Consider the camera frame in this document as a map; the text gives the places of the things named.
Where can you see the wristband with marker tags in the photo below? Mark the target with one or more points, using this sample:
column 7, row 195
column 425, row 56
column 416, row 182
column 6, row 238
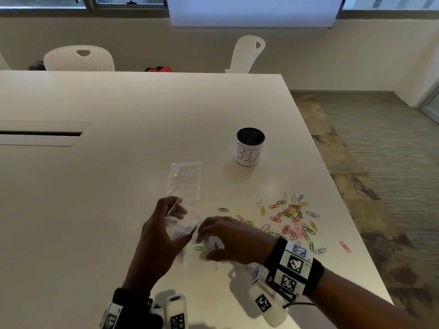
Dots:
column 293, row 267
column 118, row 310

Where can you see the right wristband with marker tags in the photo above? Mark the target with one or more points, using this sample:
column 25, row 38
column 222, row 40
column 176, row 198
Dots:
column 293, row 267

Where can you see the person's right thumb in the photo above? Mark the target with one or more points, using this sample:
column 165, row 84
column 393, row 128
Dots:
column 214, row 255

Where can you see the white projection screen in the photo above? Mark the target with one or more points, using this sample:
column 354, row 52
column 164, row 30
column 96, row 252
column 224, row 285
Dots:
column 253, row 11

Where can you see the person's left hand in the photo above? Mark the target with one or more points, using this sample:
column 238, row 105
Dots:
column 154, row 243

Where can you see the clear plastic bag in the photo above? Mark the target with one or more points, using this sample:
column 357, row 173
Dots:
column 184, row 179
column 183, row 221

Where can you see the narrow white perforated chair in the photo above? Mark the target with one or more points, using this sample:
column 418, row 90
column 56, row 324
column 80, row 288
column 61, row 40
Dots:
column 246, row 54

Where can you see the wide white perforated chair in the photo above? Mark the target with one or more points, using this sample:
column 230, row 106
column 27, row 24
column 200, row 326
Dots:
column 79, row 59

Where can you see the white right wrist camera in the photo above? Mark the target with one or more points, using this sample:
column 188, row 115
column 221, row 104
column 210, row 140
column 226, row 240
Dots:
column 269, row 304

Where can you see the person's right hand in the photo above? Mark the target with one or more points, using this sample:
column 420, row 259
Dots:
column 243, row 243

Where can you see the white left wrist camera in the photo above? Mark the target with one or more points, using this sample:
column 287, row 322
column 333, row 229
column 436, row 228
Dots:
column 176, row 313

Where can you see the left wristband with marker tags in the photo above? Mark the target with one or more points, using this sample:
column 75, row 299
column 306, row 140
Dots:
column 118, row 310

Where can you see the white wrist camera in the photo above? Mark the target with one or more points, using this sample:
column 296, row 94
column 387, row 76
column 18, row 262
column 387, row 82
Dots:
column 269, row 304
column 176, row 313

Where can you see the scatter of coloured paper clips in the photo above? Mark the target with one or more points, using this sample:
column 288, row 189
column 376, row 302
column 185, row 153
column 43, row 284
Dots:
column 295, row 230

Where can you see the clear flat plastic bag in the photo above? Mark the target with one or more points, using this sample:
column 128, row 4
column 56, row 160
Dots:
column 184, row 179

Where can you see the red bag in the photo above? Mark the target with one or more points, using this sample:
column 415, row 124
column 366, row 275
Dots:
column 158, row 69

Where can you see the window with dark frame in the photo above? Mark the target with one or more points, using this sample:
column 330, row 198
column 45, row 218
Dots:
column 82, row 1
column 391, row 5

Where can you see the black tin with white label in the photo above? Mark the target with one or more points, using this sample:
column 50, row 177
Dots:
column 248, row 152

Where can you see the person's right forearm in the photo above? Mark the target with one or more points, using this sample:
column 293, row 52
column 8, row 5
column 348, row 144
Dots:
column 356, row 299

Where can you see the dark purple bag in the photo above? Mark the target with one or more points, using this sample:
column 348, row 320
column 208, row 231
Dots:
column 37, row 66

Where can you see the person's left thumb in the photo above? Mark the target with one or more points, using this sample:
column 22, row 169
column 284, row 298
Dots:
column 183, row 236

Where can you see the person's left forearm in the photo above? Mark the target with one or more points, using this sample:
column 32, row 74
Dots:
column 144, row 279

